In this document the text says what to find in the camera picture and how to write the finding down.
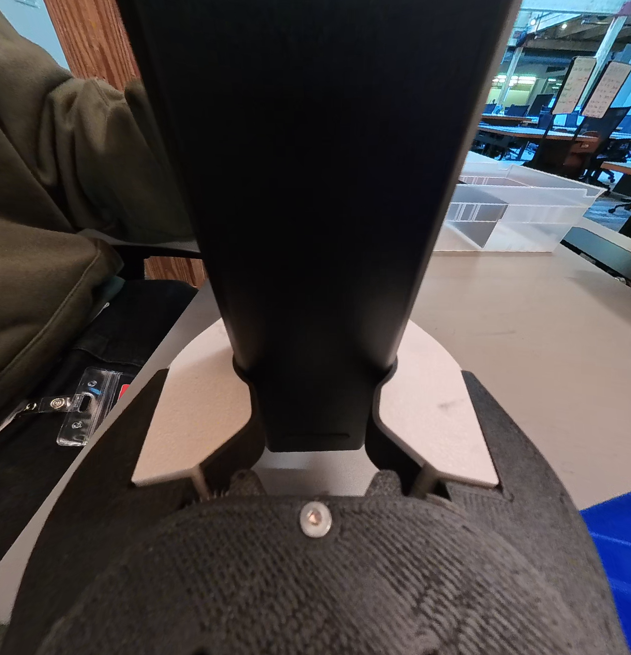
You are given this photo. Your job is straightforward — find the wooden background table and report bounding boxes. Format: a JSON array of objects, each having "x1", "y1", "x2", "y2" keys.
[{"x1": 476, "y1": 123, "x2": 600, "y2": 164}]

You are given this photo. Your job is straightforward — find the wooden pillar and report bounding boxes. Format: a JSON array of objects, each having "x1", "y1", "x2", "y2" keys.
[{"x1": 43, "y1": 0, "x2": 208, "y2": 282}]

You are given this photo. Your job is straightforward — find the clear badge holder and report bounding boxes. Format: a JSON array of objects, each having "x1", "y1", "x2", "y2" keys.
[{"x1": 11, "y1": 367, "x2": 123, "y2": 447}]

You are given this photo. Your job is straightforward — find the black power bank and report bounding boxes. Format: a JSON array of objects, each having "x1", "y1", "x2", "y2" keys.
[{"x1": 116, "y1": 0, "x2": 523, "y2": 453}]

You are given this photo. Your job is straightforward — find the blue plastic bin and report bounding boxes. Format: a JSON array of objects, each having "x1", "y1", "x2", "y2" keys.
[{"x1": 579, "y1": 489, "x2": 631, "y2": 655}]

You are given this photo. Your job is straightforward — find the black pants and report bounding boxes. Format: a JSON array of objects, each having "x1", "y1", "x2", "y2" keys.
[{"x1": 0, "y1": 279, "x2": 198, "y2": 564}]

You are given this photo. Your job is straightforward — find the black flat panel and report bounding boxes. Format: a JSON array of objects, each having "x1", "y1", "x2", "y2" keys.
[{"x1": 561, "y1": 225, "x2": 631, "y2": 286}]

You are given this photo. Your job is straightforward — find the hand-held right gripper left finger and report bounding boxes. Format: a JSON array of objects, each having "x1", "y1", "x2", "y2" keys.
[{"x1": 131, "y1": 317, "x2": 270, "y2": 499}]

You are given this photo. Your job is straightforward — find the clear plastic bin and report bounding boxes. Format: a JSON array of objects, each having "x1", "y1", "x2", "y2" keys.
[{"x1": 433, "y1": 174, "x2": 607, "y2": 254}]

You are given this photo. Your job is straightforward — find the white whiteboard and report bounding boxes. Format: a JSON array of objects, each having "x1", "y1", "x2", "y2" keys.
[
  {"x1": 581, "y1": 61, "x2": 631, "y2": 119},
  {"x1": 552, "y1": 56, "x2": 597, "y2": 116}
]

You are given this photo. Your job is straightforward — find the black office chair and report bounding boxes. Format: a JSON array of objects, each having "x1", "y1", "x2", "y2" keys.
[{"x1": 581, "y1": 106, "x2": 631, "y2": 182}]

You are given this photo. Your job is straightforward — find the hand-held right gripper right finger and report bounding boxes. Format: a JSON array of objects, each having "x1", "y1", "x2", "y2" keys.
[{"x1": 364, "y1": 318, "x2": 501, "y2": 499}]

